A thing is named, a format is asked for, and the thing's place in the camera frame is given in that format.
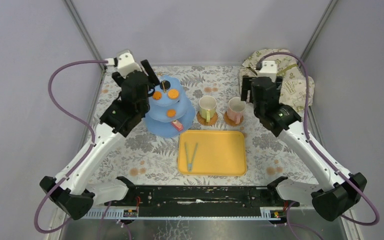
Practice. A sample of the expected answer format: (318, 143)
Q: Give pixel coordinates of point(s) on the pink cake slice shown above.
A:
(177, 125)

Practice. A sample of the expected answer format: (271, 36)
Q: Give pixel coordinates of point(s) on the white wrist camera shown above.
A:
(267, 68)
(124, 63)

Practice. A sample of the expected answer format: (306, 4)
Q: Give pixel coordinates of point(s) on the floral tablecloth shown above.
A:
(147, 159)

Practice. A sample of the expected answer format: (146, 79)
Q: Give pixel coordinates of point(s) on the green paper cup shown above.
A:
(207, 107)

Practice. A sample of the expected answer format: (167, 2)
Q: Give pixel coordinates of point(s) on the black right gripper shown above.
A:
(246, 86)

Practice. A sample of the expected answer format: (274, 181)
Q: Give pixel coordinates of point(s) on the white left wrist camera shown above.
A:
(124, 63)

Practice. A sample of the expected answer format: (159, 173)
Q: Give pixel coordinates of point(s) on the blue three-tier cake stand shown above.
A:
(156, 120)

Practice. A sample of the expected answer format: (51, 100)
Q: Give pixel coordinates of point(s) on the black round cookie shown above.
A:
(165, 85)

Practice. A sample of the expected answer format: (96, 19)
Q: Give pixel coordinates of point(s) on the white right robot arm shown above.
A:
(337, 189)

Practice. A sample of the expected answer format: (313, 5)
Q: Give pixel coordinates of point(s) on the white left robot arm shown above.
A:
(70, 189)

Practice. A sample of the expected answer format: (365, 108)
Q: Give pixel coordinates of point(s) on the yellow serving tray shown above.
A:
(212, 153)

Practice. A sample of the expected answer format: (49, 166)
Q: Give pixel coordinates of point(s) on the orange round cookie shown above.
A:
(157, 95)

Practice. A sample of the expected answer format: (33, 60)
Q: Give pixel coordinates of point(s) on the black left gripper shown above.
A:
(142, 79)

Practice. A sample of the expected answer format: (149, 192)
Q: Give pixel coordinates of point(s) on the pink paper cup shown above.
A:
(236, 108)

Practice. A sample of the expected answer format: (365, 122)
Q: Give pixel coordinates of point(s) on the orange flower cookie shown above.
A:
(171, 113)

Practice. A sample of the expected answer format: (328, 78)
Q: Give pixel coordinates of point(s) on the orange waffle cookie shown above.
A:
(173, 94)

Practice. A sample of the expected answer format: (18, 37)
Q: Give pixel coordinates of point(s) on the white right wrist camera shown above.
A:
(267, 68)

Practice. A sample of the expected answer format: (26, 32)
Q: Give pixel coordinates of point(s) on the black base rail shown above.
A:
(244, 196)

